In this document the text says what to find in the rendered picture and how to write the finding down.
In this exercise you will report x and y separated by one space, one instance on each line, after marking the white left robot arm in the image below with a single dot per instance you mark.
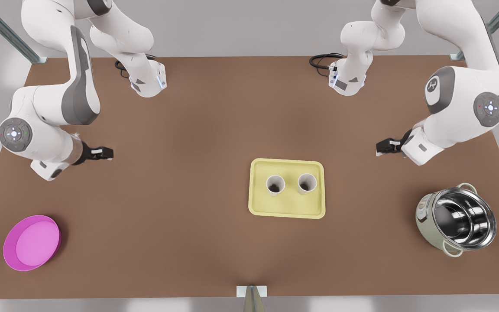
461 112

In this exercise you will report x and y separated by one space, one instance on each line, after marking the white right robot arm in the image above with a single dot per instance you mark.
50 104

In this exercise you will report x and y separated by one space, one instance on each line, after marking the white IKEA cup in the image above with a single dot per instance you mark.
306 183
275 185

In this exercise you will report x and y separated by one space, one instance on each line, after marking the pale yellow tray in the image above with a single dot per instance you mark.
287 194

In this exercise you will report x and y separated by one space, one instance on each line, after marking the pale green steel pot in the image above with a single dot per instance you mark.
456 219

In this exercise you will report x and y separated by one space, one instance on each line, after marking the magenta round plate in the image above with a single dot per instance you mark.
31 242

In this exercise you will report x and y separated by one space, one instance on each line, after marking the silver frame post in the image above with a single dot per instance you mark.
7 30
492 24
253 299

